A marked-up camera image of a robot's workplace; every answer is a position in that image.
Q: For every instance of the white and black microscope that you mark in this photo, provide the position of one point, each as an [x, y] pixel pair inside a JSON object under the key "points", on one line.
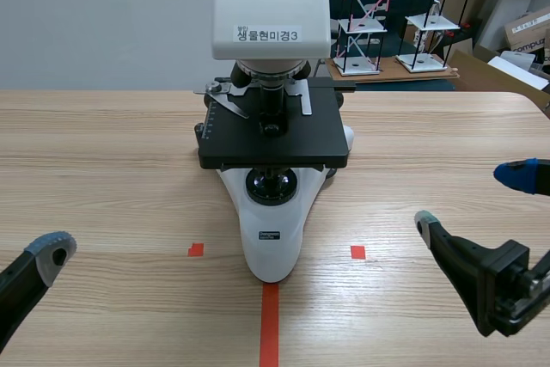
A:
{"points": [[266, 19]]}

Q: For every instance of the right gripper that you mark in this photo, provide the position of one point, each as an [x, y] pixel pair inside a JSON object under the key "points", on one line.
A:
{"points": [[509, 285]]}

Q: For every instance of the rod tower model white plates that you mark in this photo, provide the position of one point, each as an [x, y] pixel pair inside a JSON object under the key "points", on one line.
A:
{"points": [[360, 25], [429, 21]]}

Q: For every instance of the brown cardboard sheet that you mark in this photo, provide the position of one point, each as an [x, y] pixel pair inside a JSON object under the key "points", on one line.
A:
{"points": [[395, 75]]}

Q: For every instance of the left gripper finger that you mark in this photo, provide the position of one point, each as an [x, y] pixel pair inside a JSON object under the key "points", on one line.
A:
{"points": [[26, 272]]}

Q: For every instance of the flat brown cardboard box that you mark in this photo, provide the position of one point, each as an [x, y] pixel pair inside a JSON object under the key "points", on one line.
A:
{"points": [[494, 75]]}

